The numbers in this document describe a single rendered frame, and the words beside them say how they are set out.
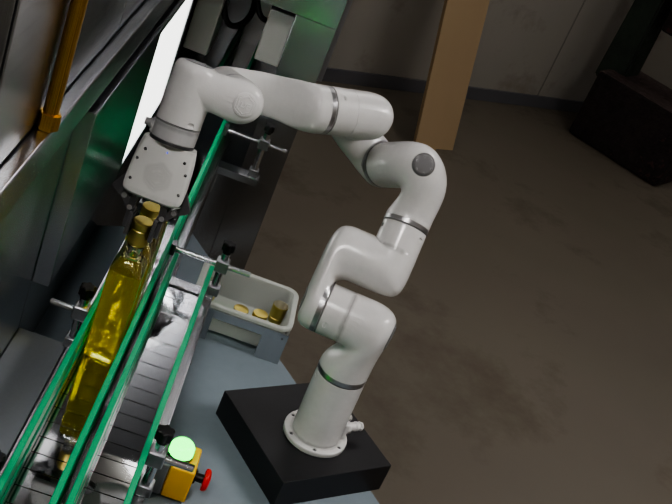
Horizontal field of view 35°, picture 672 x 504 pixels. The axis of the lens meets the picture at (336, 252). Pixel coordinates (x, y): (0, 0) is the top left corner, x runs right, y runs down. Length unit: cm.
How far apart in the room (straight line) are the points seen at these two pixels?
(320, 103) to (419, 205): 26
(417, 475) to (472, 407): 52
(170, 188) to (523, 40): 533
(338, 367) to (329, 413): 10
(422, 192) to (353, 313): 25
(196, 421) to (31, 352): 36
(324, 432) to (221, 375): 32
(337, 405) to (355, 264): 27
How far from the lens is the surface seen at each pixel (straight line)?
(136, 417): 183
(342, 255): 186
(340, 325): 185
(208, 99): 171
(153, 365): 194
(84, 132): 173
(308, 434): 199
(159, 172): 174
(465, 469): 357
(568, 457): 391
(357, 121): 183
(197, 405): 210
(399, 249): 187
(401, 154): 187
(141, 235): 178
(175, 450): 184
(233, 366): 223
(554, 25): 704
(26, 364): 187
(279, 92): 184
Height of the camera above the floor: 205
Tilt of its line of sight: 28 degrees down
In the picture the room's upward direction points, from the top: 23 degrees clockwise
